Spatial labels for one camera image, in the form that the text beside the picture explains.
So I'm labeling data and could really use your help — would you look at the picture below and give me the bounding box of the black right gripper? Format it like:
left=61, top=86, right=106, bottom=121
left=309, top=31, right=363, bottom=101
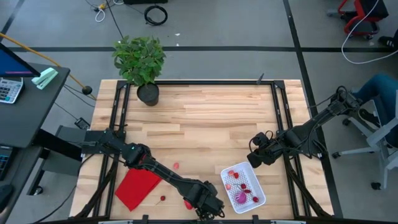
left=247, top=131, right=282, bottom=169

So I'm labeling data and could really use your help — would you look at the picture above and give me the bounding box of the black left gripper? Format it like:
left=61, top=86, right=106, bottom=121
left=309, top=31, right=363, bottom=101
left=185, top=180, right=226, bottom=219

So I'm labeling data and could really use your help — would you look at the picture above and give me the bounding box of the pink toy dragon fruit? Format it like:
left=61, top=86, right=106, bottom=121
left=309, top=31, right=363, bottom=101
left=234, top=191, right=248, bottom=205

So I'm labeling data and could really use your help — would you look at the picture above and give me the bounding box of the white perforated plastic basket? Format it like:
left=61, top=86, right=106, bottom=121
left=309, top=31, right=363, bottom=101
left=220, top=161, right=267, bottom=215

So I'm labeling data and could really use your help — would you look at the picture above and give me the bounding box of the red cloth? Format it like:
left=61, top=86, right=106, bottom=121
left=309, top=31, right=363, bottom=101
left=114, top=167, right=163, bottom=212

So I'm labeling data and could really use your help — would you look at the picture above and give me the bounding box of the grey office chair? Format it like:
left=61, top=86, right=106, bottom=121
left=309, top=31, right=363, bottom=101
left=331, top=93, right=398, bottom=191

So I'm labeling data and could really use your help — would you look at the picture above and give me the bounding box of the person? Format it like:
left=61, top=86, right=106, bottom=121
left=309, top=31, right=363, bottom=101
left=378, top=29, right=398, bottom=51
left=353, top=73, right=398, bottom=147

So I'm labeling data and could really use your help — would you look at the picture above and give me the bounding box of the black power adapter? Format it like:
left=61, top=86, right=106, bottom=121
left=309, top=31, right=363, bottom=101
left=74, top=116, right=91, bottom=131

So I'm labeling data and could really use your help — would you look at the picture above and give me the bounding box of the green potted plant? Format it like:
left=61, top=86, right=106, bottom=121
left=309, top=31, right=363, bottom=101
left=112, top=35, right=167, bottom=107

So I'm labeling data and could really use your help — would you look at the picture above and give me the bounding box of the red and black stool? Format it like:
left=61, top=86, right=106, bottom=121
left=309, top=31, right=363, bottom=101
left=327, top=0, right=389, bottom=40

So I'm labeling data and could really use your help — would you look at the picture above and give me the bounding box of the black office desk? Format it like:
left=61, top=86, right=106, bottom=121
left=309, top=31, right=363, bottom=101
left=0, top=63, right=71, bottom=149

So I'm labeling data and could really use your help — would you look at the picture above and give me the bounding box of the mint green stapler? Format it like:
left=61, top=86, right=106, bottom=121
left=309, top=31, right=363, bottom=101
left=30, top=67, right=59, bottom=91

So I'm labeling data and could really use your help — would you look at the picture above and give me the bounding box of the black keyboard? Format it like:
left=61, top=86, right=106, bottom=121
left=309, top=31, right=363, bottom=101
left=0, top=146, right=14, bottom=182

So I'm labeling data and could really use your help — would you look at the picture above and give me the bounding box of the grey calculator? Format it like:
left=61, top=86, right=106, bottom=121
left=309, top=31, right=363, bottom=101
left=0, top=77, right=25, bottom=105

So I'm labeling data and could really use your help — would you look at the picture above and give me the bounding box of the computer monitor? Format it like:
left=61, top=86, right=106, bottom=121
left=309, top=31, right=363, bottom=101
left=0, top=42, right=42, bottom=78

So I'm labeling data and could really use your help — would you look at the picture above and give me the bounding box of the white cable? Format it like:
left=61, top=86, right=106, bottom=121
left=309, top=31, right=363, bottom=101
left=341, top=0, right=398, bottom=65

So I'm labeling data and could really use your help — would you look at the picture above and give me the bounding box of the coiled black cable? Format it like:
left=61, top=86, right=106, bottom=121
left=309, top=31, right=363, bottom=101
left=143, top=4, right=169, bottom=27

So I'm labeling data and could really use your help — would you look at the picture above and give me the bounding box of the yellow cable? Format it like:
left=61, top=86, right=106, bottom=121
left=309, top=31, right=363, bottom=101
left=0, top=32, right=97, bottom=101

